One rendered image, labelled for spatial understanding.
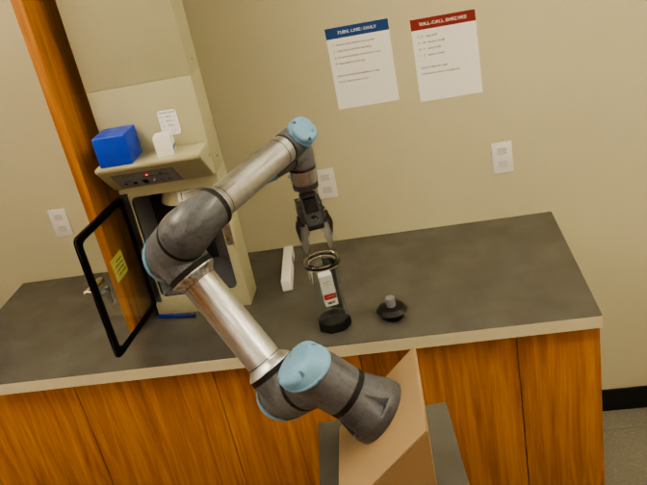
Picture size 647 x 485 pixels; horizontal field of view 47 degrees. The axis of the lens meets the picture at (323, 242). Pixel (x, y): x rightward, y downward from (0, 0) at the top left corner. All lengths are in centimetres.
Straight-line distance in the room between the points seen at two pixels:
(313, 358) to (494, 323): 74
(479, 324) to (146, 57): 121
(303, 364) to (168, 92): 100
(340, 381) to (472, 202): 132
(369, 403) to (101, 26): 129
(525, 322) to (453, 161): 77
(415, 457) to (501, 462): 98
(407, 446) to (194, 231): 62
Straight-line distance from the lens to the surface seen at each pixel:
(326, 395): 156
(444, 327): 214
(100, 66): 226
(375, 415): 159
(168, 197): 237
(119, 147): 220
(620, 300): 303
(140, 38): 220
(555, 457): 247
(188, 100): 221
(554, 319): 214
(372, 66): 255
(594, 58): 264
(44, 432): 262
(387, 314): 218
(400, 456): 150
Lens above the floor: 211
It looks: 25 degrees down
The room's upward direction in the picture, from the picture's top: 12 degrees counter-clockwise
